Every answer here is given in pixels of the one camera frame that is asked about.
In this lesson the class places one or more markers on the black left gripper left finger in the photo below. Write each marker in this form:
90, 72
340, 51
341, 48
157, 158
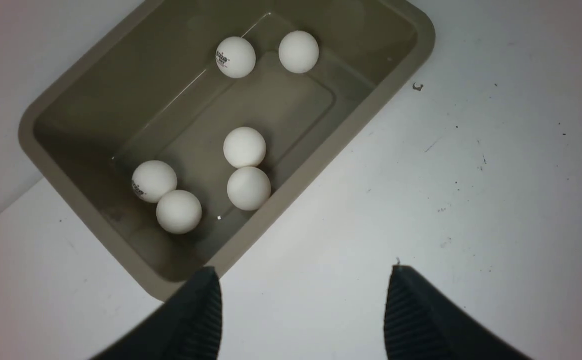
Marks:
187, 326

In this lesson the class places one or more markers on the tan plastic storage bin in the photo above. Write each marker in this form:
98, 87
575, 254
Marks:
150, 89

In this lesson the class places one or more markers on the white ball with red logo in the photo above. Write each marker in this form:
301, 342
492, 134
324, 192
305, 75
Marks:
179, 212

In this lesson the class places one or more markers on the white ball with black mark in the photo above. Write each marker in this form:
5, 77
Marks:
151, 180

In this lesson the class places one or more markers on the white plain ping-pong ball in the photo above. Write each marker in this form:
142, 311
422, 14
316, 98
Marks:
248, 188

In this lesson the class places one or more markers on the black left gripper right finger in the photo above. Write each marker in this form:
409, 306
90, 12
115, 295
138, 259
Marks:
420, 323

